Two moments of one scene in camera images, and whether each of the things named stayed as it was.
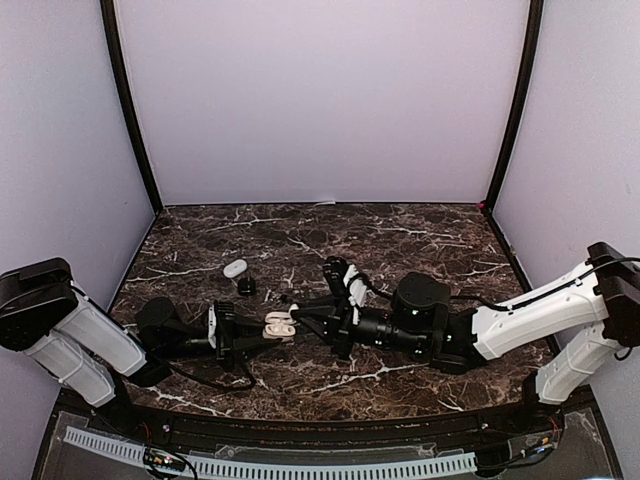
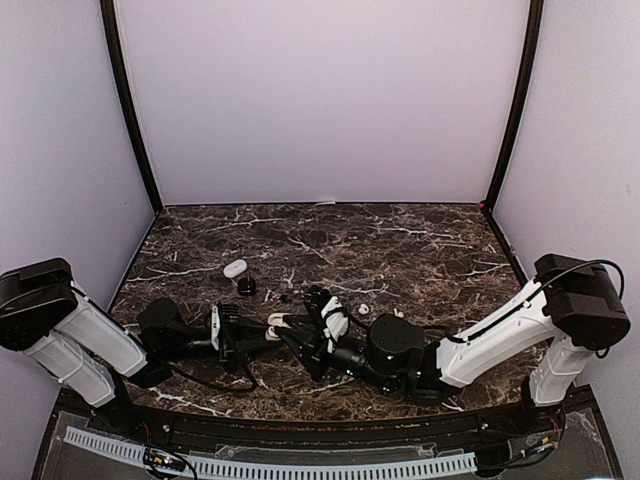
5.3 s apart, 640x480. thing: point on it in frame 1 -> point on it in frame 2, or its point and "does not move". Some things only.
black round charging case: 246,286 does not move
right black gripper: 333,336 -> 310,357
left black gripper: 228,347 does not move
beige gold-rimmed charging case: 279,325 does not move
